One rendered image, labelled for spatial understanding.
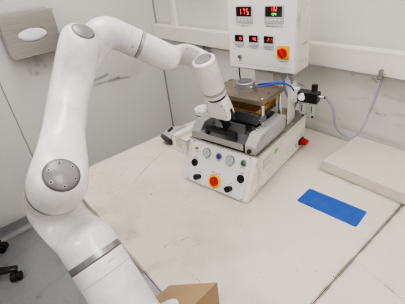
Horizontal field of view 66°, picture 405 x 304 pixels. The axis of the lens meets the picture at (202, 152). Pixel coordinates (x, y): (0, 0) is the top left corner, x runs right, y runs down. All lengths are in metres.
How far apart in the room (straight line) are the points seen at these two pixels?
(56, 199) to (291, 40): 1.05
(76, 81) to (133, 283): 0.50
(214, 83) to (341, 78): 0.74
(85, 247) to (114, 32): 0.63
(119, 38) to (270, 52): 0.66
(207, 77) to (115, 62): 1.55
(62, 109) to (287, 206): 0.87
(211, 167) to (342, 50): 0.78
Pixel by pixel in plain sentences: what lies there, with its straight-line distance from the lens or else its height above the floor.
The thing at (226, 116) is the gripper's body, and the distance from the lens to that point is 1.21.
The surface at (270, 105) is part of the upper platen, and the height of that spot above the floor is 1.04.
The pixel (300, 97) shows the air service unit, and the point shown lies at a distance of 1.39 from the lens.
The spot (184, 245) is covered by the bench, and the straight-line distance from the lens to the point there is 1.15.
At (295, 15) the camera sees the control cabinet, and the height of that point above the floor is 1.38.
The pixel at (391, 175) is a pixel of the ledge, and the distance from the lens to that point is 1.45.
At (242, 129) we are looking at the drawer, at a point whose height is 0.99.
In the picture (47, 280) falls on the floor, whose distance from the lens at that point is 2.32.
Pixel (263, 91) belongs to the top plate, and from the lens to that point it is 1.34.
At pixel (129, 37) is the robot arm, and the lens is 1.04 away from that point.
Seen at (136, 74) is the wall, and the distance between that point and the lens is 2.68.
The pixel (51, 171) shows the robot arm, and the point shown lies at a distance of 0.68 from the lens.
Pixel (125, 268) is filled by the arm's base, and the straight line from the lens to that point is 0.72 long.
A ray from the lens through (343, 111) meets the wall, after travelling 1.72.
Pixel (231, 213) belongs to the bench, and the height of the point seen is 0.75.
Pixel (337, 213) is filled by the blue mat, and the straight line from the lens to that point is 1.28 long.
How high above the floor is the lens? 1.59
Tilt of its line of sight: 31 degrees down
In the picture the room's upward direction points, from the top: 7 degrees counter-clockwise
